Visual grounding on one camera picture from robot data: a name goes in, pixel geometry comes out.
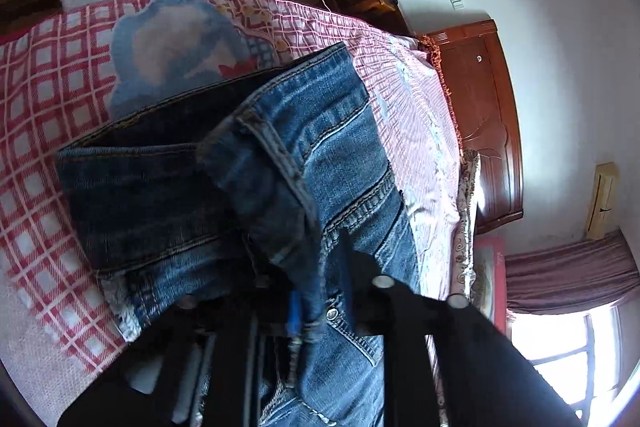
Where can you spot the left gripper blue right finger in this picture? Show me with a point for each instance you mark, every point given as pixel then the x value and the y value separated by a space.
pixel 365 289

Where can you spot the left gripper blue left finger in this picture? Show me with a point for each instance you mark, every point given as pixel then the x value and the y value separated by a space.
pixel 294 320

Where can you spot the blue denim jeans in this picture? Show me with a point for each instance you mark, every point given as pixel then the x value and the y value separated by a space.
pixel 192 196

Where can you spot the floral patterned quilt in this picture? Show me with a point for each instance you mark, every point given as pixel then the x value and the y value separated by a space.
pixel 462 274

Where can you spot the purple window curtain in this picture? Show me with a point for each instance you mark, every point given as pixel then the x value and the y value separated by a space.
pixel 573 278

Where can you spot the dark wooden headboard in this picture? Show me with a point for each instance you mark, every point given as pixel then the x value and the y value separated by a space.
pixel 481 93

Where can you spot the beige air conditioner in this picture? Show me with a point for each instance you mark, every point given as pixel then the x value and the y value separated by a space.
pixel 606 177

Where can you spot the white mattress cover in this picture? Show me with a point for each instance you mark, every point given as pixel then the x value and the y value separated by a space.
pixel 50 381

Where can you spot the pink plaid bed sheet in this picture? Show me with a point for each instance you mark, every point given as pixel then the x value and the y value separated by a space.
pixel 168 46

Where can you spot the window with dark frame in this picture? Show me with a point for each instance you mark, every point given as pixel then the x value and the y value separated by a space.
pixel 590 358

